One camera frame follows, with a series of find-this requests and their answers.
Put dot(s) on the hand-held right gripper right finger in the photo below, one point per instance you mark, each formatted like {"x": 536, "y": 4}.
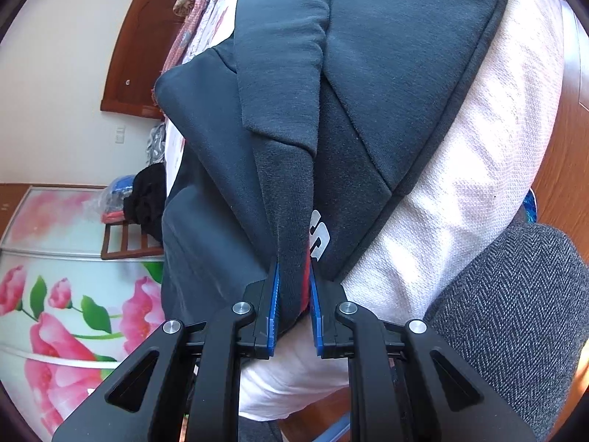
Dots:
{"x": 316, "y": 315}

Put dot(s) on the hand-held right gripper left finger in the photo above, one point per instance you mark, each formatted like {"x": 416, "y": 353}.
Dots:
{"x": 274, "y": 306}

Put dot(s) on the dark pants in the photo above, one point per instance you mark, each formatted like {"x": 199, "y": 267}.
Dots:
{"x": 276, "y": 101}

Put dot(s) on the wooden chair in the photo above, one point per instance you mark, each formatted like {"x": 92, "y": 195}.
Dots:
{"x": 129, "y": 246}

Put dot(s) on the black clothes pile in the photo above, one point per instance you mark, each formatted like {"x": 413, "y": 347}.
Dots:
{"x": 147, "y": 198}

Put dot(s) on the bed with white floral sheet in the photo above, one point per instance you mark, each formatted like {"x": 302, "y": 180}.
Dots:
{"x": 460, "y": 193}

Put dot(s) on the grey herringbone clothing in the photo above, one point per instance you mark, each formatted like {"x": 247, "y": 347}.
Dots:
{"x": 506, "y": 308}

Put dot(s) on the clear plastic bag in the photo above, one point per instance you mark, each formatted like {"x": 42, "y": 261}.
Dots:
{"x": 110, "y": 198}

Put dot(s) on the grey patterned cloth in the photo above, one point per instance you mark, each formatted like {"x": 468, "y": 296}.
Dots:
{"x": 156, "y": 145}

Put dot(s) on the floral wardrobe door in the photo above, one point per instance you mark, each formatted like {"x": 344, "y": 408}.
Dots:
{"x": 55, "y": 285}

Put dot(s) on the wooden headboard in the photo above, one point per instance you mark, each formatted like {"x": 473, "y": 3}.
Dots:
{"x": 138, "y": 55}

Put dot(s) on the wall socket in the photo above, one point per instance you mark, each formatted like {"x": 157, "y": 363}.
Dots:
{"x": 120, "y": 134}

